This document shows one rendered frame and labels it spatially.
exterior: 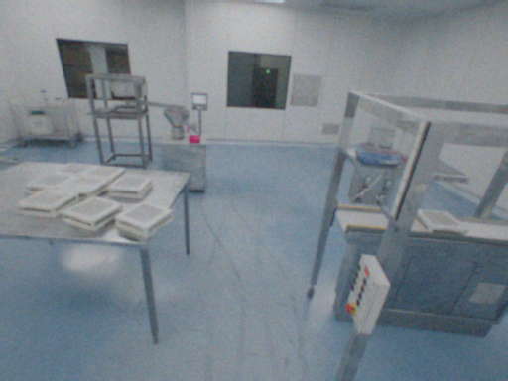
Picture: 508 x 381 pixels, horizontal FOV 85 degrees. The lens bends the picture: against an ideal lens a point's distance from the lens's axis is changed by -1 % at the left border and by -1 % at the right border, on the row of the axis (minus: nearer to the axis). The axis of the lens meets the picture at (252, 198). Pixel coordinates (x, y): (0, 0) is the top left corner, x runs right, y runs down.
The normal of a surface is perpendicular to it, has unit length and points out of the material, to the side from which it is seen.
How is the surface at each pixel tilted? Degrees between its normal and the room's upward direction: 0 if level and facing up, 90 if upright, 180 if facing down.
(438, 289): 90
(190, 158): 90
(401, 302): 90
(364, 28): 90
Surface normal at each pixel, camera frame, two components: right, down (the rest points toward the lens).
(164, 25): 0.13, 0.45
